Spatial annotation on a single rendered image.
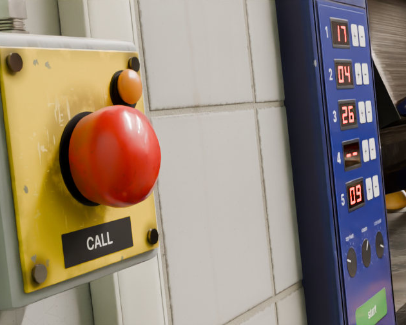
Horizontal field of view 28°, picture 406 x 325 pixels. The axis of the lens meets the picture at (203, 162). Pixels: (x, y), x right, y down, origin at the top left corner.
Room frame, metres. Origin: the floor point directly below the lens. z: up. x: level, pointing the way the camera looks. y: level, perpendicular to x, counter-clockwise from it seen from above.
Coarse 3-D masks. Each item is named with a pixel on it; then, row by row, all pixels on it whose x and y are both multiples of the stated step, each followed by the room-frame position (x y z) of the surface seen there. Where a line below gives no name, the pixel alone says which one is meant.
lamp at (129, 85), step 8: (128, 72) 0.34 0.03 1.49; (136, 72) 0.35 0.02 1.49; (120, 80) 0.34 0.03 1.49; (128, 80) 0.34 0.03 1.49; (136, 80) 0.34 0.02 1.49; (120, 88) 0.34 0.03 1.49; (128, 88) 0.34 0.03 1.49; (136, 88) 0.34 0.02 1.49; (120, 96) 0.34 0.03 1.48; (128, 96) 0.34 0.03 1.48; (136, 96) 0.34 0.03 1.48
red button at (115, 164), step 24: (96, 120) 0.30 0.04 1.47; (120, 120) 0.30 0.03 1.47; (144, 120) 0.31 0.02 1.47; (72, 144) 0.30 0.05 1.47; (96, 144) 0.30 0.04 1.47; (120, 144) 0.30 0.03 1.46; (144, 144) 0.31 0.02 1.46; (72, 168) 0.30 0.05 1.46; (96, 168) 0.30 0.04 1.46; (120, 168) 0.30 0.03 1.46; (144, 168) 0.31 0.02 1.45; (96, 192) 0.30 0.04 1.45; (120, 192) 0.30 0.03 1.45; (144, 192) 0.31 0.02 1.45
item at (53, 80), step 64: (0, 64) 0.28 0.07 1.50; (64, 64) 0.31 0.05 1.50; (128, 64) 0.35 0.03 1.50; (0, 128) 0.28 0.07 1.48; (64, 128) 0.31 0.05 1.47; (0, 192) 0.28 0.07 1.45; (64, 192) 0.31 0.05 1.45; (0, 256) 0.28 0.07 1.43; (64, 256) 0.30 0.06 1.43; (128, 256) 0.34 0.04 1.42
